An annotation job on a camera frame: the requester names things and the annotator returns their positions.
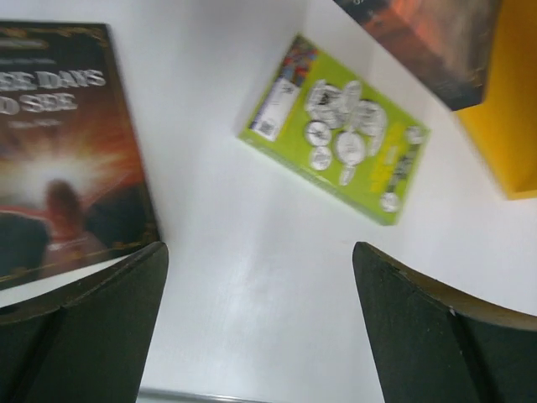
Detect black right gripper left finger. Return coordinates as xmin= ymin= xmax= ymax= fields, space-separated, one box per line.
xmin=1 ymin=242 xmax=169 ymax=402

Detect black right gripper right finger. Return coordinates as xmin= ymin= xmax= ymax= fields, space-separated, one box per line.
xmin=352 ymin=242 xmax=536 ymax=402

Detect Three Days To See book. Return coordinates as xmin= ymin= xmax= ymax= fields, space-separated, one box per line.
xmin=1 ymin=20 xmax=160 ymax=289

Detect Tale Of Two Cities book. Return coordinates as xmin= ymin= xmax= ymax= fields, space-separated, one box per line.
xmin=336 ymin=0 xmax=502 ymax=111

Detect yellow wooden shelf box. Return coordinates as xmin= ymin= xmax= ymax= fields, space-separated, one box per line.
xmin=456 ymin=0 xmax=536 ymax=200

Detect green comic book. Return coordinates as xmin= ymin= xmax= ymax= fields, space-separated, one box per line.
xmin=238 ymin=34 xmax=430 ymax=226

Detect aluminium mounting rail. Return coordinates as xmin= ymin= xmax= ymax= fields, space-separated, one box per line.
xmin=138 ymin=385 xmax=261 ymax=403

